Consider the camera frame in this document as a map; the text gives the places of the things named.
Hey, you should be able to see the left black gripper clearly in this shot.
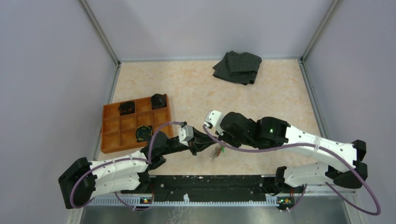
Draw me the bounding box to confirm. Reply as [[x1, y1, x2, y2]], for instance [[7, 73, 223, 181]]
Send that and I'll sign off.
[[161, 126, 218, 156]]

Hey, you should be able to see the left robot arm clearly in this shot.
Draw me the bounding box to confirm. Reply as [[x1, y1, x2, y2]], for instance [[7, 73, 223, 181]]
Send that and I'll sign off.
[[58, 130, 215, 209]]

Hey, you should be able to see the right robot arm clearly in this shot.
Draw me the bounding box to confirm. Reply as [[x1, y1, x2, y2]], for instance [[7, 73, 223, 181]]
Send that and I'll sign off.
[[215, 112, 368, 192]]

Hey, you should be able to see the orange compartment tray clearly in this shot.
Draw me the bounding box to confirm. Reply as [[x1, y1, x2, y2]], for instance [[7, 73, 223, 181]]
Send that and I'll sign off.
[[100, 94, 171, 154]]

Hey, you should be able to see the folded dark grey cloth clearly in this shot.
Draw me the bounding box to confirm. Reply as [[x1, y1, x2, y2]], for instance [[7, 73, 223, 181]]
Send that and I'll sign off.
[[213, 51, 262, 85]]

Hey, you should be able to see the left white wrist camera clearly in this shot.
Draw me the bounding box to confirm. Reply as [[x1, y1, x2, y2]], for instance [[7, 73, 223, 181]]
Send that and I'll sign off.
[[178, 125, 194, 146]]

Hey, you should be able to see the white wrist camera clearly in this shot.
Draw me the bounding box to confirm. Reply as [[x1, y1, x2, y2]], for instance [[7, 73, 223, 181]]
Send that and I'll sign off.
[[204, 110, 224, 131], [178, 125, 194, 146]]

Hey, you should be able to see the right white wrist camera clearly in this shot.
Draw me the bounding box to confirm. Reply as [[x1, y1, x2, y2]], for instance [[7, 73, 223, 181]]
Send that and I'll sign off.
[[204, 110, 224, 131]]

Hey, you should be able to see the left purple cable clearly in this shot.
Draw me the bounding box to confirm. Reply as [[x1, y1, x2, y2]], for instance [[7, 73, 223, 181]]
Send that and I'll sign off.
[[69, 121, 186, 211]]

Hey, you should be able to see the purple cable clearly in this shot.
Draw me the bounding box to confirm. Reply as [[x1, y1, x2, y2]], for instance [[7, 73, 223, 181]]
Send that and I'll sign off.
[[69, 121, 186, 211], [202, 123, 381, 216]]

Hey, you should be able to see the black yellow coiled cable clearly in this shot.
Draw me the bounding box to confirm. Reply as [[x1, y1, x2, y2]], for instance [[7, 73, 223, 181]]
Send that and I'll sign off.
[[135, 125, 154, 143]]

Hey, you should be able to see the black coiled cable red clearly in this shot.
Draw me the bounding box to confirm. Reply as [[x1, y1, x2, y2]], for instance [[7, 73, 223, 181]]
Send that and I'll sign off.
[[118, 101, 135, 116]]

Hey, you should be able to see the grey cable duct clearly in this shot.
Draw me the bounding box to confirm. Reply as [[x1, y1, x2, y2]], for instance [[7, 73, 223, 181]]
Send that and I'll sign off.
[[88, 194, 279, 207]]

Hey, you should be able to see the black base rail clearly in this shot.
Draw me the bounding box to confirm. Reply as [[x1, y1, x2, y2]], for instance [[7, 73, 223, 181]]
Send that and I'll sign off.
[[121, 175, 304, 202]]

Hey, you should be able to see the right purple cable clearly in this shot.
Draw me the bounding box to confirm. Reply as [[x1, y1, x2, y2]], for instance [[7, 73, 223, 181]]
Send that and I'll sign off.
[[202, 123, 381, 216]]

